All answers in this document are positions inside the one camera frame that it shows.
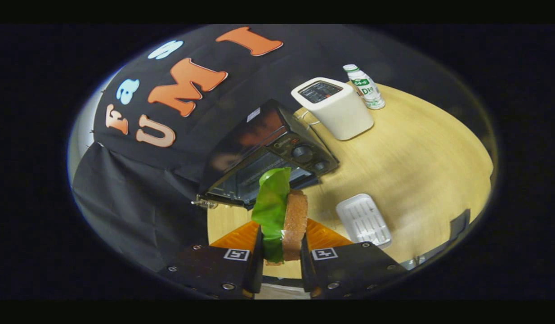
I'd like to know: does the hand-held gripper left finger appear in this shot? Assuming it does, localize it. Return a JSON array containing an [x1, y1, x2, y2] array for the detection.
[[158, 220, 265, 300]]

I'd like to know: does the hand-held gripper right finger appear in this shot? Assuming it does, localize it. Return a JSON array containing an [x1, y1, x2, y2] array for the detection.
[[300, 218, 409, 300]]

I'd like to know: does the lettuce sandwich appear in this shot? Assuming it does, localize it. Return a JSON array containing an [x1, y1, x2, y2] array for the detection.
[[251, 167, 309, 265]]

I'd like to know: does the black toaster oven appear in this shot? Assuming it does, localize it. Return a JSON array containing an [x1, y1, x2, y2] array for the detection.
[[191, 99, 340, 211]]

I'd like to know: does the white toaster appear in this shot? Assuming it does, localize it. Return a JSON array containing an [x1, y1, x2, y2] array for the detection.
[[291, 77, 375, 141]]

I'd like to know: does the white plastic tray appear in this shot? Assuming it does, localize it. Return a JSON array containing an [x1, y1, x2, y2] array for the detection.
[[335, 193, 393, 249]]

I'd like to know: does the black backdrop cloth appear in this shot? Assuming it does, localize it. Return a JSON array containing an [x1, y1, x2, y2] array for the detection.
[[72, 25, 462, 273]]

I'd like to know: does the white bottle green label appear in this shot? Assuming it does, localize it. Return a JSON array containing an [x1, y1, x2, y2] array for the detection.
[[343, 64, 386, 110]]

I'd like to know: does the white power cable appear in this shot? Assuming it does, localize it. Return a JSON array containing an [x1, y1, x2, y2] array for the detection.
[[299, 109, 322, 127]]

